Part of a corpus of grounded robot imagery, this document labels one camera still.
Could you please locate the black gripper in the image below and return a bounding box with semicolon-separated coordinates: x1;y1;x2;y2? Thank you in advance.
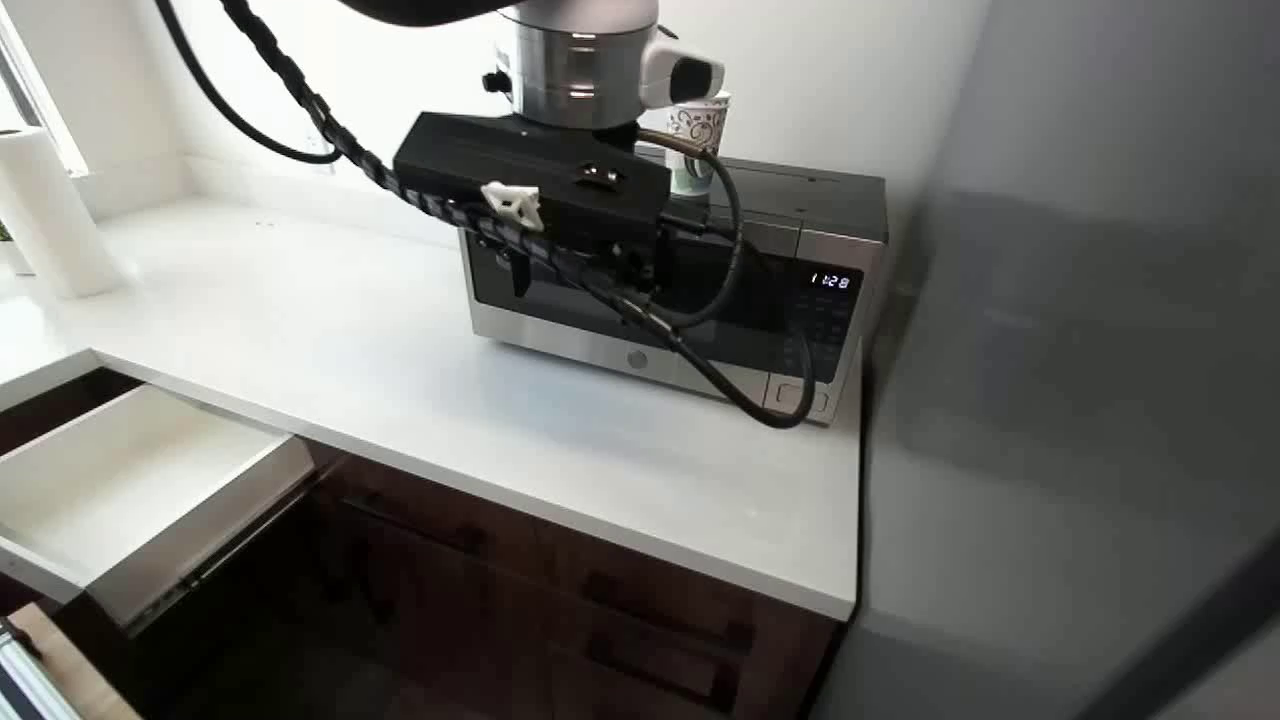
538;216;670;302

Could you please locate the black and steel microwave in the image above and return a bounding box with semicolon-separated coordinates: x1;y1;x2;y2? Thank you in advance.
456;157;894;430

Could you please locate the white open drawer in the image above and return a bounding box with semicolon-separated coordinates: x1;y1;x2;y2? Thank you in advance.
0;349;321;633

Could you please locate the patterned paper cup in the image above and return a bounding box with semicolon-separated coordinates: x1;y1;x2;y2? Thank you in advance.
636;92;735;199

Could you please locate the dark wood cabinet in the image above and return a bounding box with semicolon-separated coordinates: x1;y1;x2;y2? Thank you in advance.
0;365;846;720

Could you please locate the grey refrigerator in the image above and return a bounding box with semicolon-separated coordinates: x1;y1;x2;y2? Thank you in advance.
807;0;1280;720

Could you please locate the white paper towel roll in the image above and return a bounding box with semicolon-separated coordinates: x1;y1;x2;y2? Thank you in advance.
0;123;133;302

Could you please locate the wooden board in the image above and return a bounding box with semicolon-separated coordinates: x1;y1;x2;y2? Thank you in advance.
3;598;144;720

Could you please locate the thin black cable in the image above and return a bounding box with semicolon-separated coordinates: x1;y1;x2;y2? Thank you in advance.
152;0;350;166
636;123;749;335

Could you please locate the white cable clip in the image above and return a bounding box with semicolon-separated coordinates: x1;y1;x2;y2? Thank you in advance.
475;175;549;231

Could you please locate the white window frame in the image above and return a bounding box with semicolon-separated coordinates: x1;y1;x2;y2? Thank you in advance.
0;0;96;183

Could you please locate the metal robot stand frame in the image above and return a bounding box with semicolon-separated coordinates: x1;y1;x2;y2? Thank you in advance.
0;625;65;720

